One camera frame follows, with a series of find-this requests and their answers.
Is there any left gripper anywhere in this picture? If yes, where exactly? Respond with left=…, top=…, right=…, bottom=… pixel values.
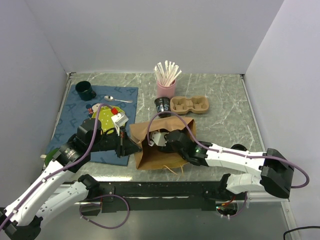
left=88, top=125, right=143, bottom=158

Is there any brown paper bag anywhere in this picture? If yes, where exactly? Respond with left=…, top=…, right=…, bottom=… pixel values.
left=129, top=116, right=196, bottom=170

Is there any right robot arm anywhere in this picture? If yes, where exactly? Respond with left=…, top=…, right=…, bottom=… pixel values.
left=164, top=130, right=294, bottom=200

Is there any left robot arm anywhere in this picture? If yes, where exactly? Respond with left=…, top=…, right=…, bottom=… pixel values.
left=0, top=118, right=142, bottom=240

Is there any brown pulp cup carrier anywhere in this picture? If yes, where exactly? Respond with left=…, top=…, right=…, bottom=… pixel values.
left=170, top=95, right=210, bottom=115

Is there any green polka dot plate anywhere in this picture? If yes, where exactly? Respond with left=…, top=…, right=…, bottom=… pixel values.
left=90, top=103, right=114, bottom=132

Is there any pink straw holder cup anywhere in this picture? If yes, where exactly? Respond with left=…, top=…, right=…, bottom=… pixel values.
left=156, top=80, right=177, bottom=99

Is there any silver spoon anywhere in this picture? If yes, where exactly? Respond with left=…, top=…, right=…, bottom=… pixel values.
left=104, top=95, right=133, bottom=103

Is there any white paper straws bundle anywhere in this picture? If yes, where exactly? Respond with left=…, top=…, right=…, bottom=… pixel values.
left=153, top=60, right=182, bottom=87

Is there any blue letter placemat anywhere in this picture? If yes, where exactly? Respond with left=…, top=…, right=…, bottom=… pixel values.
left=45, top=85, right=139, bottom=154

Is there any dark green mug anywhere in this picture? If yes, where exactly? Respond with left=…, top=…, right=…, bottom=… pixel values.
left=75, top=81, right=97, bottom=101

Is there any green cup at edge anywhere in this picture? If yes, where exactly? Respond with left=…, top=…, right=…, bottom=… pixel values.
left=44, top=148, right=59, bottom=167

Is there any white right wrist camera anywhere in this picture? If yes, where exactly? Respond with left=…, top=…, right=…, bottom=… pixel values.
left=149, top=131, right=169, bottom=147

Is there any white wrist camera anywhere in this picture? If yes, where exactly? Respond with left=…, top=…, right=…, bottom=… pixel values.
left=111, top=112, right=129, bottom=128
left=149, top=131, right=169, bottom=147

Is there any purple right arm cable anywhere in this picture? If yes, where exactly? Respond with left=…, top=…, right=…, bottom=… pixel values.
left=146, top=111, right=310, bottom=218

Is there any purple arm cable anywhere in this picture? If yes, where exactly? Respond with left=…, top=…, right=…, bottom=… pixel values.
left=0, top=102, right=130, bottom=230
left=146, top=111, right=310, bottom=218

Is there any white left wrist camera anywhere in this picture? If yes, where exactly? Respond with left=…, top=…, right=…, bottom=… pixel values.
left=111, top=112, right=129, bottom=128

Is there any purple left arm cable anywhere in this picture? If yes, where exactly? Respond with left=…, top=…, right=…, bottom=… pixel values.
left=0, top=102, right=130, bottom=230

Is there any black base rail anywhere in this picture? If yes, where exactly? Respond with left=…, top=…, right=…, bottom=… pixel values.
left=68, top=181, right=247, bottom=213

